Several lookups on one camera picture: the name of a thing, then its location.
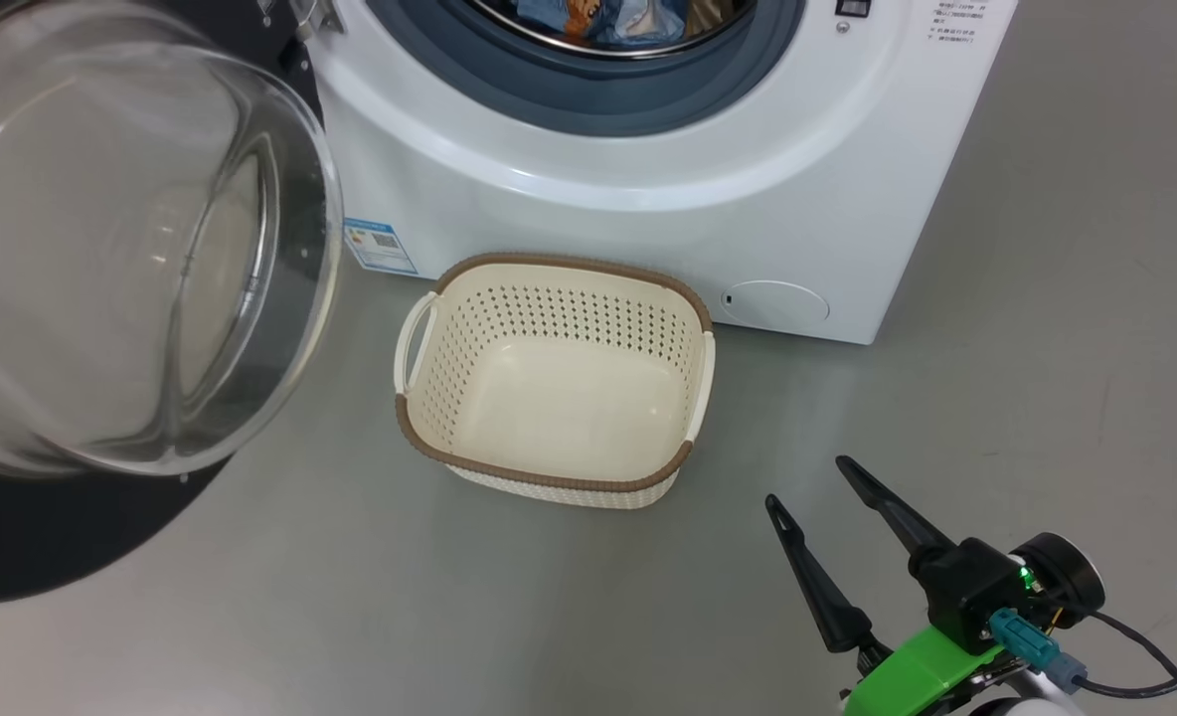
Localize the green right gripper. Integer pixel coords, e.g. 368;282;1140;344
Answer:
764;455;1007;716

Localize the blue orange print garment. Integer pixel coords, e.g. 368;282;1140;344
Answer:
516;0;694;49

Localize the black round glass washer door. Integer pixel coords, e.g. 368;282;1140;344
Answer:
0;0;344;613

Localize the cream perforated laundry basket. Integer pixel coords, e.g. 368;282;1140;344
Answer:
393;252;717;510

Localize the white front-load washing machine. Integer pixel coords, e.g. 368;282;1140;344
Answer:
290;0;1019;346

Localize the grey rubber door gasket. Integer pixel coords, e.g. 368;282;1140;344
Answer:
365;0;808;138

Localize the metal door hinge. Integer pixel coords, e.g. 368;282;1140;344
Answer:
290;0;346;41

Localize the round white filter cover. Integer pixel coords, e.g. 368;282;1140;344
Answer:
720;279;831;327

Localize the steel washer drum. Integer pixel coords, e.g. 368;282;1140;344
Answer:
464;0;758;61

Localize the blue energy label sticker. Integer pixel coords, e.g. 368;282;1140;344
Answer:
343;218;419;276

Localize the teal cable connector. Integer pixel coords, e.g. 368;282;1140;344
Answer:
988;609;1089;695

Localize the thin black cable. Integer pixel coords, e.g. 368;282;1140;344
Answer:
1071;651;1177;699
1051;597;1177;716

